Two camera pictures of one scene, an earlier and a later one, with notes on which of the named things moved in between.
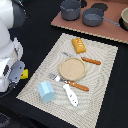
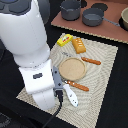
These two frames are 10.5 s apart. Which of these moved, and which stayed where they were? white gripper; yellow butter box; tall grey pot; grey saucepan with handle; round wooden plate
Moved: yellow butter box; white gripper
Stayed: round wooden plate; tall grey pot; grey saucepan with handle
